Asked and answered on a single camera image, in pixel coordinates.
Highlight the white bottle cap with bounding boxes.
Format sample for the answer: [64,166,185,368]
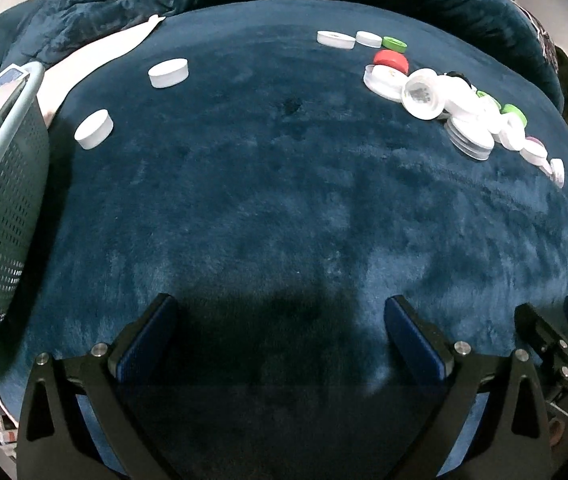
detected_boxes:
[74,110,114,151]
[148,58,189,90]

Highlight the floral patterned cloth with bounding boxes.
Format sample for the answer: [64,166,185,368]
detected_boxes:
[519,2,560,68]

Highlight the pile of plastic caps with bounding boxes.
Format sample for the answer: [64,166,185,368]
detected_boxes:
[316,30,566,188]

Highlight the dark blue plush blanket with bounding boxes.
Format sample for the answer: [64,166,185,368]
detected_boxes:
[0,0,568,480]

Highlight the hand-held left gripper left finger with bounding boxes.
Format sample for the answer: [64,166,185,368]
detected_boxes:
[16,293,179,480]

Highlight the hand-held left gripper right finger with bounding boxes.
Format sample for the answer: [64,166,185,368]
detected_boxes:
[385,295,553,480]

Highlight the medicine boxes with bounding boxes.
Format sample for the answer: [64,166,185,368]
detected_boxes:
[0,66,30,113]

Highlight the dark blue crumpled quilt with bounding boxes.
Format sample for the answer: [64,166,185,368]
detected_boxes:
[0,0,565,111]

